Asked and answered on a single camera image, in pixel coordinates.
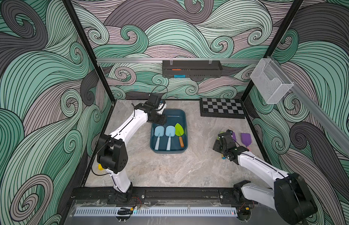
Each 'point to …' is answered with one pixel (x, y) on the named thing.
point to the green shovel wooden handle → (179, 131)
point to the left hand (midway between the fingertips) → (163, 119)
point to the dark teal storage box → (172, 137)
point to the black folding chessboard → (219, 107)
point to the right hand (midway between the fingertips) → (220, 145)
